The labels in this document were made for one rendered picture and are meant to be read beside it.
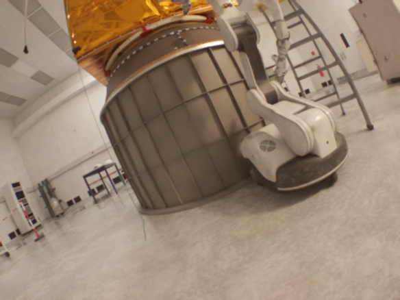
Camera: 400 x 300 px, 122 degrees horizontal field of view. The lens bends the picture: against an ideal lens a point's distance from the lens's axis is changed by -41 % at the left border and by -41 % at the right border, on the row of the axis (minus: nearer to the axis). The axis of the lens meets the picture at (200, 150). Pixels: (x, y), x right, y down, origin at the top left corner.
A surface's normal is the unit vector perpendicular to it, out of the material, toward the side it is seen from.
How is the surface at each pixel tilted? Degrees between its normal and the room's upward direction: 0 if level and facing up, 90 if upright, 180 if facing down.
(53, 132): 90
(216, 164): 90
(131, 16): 88
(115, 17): 88
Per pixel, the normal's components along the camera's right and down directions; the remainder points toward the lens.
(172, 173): -0.30, 0.23
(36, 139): 0.14, 0.03
